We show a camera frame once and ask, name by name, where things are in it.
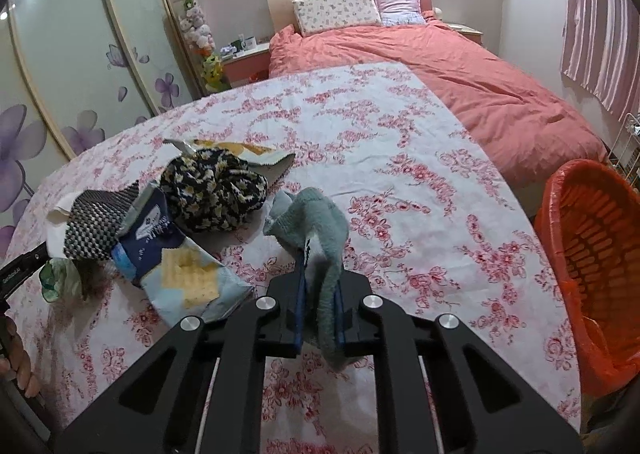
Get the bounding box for pink duvet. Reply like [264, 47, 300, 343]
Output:
[268, 16, 608, 185]

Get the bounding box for floral pillow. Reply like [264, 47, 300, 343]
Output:
[292, 0, 383, 38]

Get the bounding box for pink striped curtain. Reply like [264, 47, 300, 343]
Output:
[560, 0, 640, 122]

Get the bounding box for blue cracker packet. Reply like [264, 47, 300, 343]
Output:
[111, 181, 255, 329]

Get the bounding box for wardrobe with flower print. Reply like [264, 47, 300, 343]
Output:
[0, 0, 196, 255]

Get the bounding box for pink striped pillow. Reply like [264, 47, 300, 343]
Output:
[371, 0, 428, 27]

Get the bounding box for black floral cloth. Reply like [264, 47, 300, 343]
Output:
[160, 149, 268, 233]

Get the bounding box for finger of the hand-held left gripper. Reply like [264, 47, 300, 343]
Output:
[0, 243, 48, 299]

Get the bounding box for hanging plush toys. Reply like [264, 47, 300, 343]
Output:
[179, 0, 217, 52]

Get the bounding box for white wire rack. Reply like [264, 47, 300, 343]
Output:
[605, 111, 640, 189]

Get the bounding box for pink white nightstand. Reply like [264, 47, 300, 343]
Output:
[442, 21, 485, 47]
[221, 42, 272, 87]

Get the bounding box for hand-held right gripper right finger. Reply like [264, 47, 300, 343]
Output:
[336, 278, 587, 454]

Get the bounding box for black white checkered cloth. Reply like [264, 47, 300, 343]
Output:
[47, 182, 141, 262]

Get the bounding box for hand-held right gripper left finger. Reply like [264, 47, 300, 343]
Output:
[50, 241, 311, 454]

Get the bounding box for person's left hand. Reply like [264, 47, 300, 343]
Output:
[0, 319, 40, 397]

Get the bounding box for grey-green sock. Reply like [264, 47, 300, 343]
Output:
[262, 187, 351, 370]

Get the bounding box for yellow silver snack wrapper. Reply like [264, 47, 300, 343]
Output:
[164, 138, 297, 187]

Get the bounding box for orange basket with bag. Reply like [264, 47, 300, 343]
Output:
[532, 159, 640, 397]

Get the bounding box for yellow green plush toy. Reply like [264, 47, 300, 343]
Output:
[201, 51, 231, 93]

